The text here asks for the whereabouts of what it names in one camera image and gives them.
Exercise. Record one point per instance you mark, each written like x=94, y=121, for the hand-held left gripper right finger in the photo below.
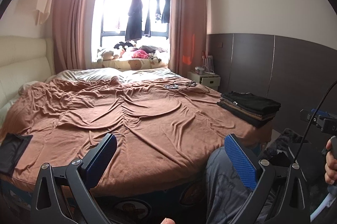
x=241, y=160

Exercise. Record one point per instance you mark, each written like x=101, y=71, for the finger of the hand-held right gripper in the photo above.
x=308, y=115

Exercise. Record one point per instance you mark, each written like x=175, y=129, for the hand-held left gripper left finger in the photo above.
x=101, y=158

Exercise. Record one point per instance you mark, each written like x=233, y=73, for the stack of folded clothes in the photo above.
x=252, y=120

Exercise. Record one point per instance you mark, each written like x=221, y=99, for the person's right hand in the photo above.
x=331, y=168

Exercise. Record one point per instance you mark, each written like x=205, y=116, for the person's left hand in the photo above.
x=167, y=221

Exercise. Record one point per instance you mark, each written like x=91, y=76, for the brown blanket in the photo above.
x=118, y=113

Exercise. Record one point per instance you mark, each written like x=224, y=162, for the white nightstand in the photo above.
x=208, y=79

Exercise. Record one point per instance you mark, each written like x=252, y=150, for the folded black cloth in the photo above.
x=11, y=150

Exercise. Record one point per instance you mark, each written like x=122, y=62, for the bear print cushion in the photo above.
x=137, y=64

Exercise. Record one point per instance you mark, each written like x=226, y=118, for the striped paper bag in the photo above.
x=208, y=63

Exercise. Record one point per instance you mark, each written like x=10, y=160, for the white pillow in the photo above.
x=26, y=85

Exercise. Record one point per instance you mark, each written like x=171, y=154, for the pink cloth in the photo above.
x=139, y=54

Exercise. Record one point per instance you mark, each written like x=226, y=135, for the black and white plush toy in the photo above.
x=123, y=45

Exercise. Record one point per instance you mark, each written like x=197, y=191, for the cow plush toy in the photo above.
x=155, y=54

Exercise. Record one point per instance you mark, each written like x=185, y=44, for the cream padded headboard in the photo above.
x=23, y=60

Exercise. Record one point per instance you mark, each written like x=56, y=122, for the pink curtain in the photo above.
x=187, y=16
x=71, y=16

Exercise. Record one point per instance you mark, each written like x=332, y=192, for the hanging black jacket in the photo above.
x=134, y=16

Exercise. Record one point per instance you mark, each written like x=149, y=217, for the bedroom window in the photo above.
x=115, y=3

